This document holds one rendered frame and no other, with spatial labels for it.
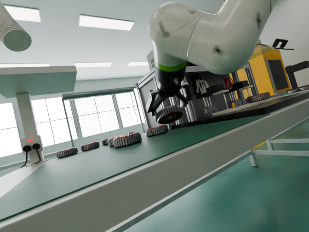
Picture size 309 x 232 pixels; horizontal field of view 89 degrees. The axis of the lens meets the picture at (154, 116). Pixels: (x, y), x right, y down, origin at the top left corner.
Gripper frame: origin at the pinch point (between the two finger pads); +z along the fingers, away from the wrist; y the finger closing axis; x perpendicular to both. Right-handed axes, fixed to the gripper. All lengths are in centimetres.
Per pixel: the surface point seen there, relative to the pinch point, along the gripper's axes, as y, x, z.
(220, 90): 29.8, 7.1, 5.3
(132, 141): -17.3, -8.7, -1.7
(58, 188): -26, -27, -32
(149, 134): -9.8, -1.6, 11.1
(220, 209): 32, -42, 96
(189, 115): 10.8, 0.4, 8.1
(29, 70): -55, 37, -9
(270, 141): 151, 6, 150
